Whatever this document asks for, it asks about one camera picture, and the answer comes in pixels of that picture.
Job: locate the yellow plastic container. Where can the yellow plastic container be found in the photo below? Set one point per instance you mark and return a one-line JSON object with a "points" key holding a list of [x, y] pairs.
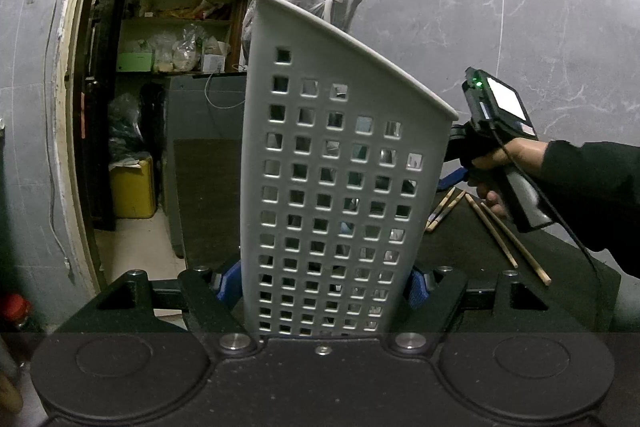
{"points": [[132, 192]]}

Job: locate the person's right hand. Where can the person's right hand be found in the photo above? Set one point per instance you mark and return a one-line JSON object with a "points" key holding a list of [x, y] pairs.
{"points": [[525, 157]]}

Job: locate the wooden door frame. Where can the wooden door frame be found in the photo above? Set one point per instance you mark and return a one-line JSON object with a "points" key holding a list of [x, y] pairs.
{"points": [[65, 117]]}

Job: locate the grey cabinet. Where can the grey cabinet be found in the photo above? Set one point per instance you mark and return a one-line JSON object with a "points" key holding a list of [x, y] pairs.
{"points": [[200, 117]]}

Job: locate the small white box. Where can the small white box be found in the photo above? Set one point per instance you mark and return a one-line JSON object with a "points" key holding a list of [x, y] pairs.
{"points": [[214, 63]]}

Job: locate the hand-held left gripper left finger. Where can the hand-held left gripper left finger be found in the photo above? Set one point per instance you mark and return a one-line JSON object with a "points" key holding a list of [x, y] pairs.
{"points": [[230, 279]]}

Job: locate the plain wooden chopstick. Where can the plain wooden chopstick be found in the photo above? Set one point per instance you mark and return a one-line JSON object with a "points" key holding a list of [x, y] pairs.
{"points": [[517, 244], [492, 232]]}

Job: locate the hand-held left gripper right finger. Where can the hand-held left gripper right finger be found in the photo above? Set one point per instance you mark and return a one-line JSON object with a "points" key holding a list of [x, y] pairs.
{"points": [[415, 289]]}

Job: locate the clear plastic food bag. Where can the clear plastic food bag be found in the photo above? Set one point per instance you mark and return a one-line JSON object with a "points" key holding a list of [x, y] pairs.
{"points": [[187, 52]]}

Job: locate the white perforated utensil basket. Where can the white perforated utensil basket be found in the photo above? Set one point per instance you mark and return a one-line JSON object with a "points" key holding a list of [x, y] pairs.
{"points": [[325, 187]]}

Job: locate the pantry shelf unit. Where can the pantry shelf unit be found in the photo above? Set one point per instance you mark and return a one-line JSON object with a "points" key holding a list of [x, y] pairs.
{"points": [[185, 7]]}

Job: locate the green box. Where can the green box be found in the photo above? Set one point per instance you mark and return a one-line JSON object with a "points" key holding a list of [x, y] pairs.
{"points": [[135, 62]]}

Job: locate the red-capped bottle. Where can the red-capped bottle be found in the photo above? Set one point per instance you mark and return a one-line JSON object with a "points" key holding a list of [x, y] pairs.
{"points": [[15, 307]]}

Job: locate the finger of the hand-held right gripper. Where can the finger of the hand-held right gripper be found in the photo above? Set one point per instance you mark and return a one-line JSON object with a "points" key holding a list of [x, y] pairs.
{"points": [[452, 181]]}

